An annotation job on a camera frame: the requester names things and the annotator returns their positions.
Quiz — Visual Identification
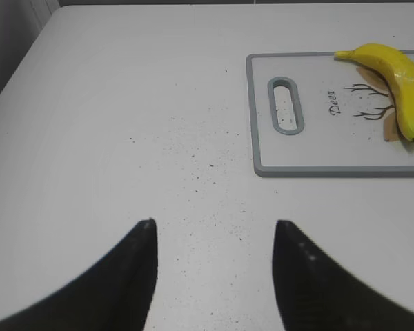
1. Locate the white deer cutting board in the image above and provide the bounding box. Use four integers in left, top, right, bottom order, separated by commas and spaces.
246, 52, 414, 177

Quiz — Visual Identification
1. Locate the yellow plastic banana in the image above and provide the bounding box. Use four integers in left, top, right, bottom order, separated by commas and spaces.
334, 43, 414, 142

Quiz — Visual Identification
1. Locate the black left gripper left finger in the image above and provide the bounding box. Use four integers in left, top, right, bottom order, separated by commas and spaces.
0, 219, 158, 330

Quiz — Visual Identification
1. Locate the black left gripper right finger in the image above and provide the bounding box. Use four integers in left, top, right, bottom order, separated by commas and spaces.
272, 220, 414, 330

